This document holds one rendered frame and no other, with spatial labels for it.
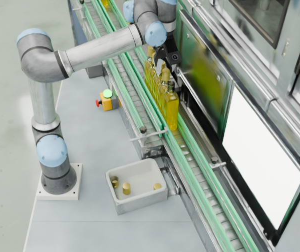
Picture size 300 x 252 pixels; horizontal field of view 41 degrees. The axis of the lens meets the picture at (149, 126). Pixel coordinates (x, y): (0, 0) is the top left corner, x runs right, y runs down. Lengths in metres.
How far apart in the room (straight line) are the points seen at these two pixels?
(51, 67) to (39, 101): 0.28
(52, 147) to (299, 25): 1.00
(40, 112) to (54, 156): 0.18
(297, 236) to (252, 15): 0.86
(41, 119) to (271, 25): 0.92
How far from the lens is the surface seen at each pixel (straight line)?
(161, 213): 1.70
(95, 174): 1.82
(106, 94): 2.02
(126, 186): 1.69
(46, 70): 1.33
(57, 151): 1.60
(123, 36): 1.33
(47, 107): 1.60
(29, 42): 1.41
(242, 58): 1.37
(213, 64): 1.53
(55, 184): 1.71
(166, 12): 1.48
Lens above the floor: 2.22
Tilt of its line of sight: 48 degrees down
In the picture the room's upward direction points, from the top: straight up
